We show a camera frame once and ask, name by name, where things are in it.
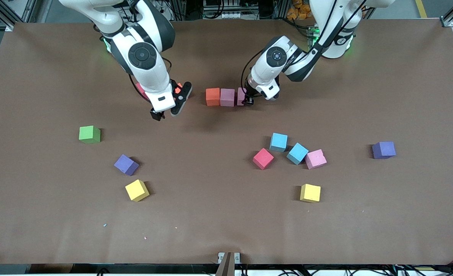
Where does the brown table cover sheet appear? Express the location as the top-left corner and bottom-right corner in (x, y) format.
(0, 19), (453, 266)

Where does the dusty pink foam cube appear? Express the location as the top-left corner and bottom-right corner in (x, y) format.
(220, 89), (236, 107)

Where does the blue foam cube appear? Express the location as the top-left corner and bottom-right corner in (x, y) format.
(269, 133), (288, 153)
(286, 142), (310, 165)

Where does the purple foam cube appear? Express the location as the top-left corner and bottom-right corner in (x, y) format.
(372, 141), (397, 159)
(114, 154), (140, 176)

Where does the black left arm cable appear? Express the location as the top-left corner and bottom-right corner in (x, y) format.
(241, 49), (268, 92)

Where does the green foam cube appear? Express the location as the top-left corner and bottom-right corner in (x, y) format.
(79, 125), (101, 144)

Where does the pile of orange objects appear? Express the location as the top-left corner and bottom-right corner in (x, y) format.
(287, 0), (313, 20)

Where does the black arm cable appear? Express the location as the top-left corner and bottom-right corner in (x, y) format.
(241, 49), (268, 92)
(128, 57), (173, 104)

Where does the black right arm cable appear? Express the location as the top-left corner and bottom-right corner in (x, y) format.
(128, 57), (173, 104)

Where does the brown camera stand pole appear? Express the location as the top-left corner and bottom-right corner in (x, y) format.
(215, 252), (236, 276)

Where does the metal table edge bracket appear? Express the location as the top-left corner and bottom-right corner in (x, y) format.
(217, 252), (241, 265)

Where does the white power strip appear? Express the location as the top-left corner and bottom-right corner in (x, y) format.
(203, 10), (250, 20)

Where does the black cable bundle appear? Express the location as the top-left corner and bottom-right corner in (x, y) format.
(276, 264), (453, 276)

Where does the yellow foam cube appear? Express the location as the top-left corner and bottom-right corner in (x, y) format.
(125, 179), (150, 202)
(300, 184), (321, 203)

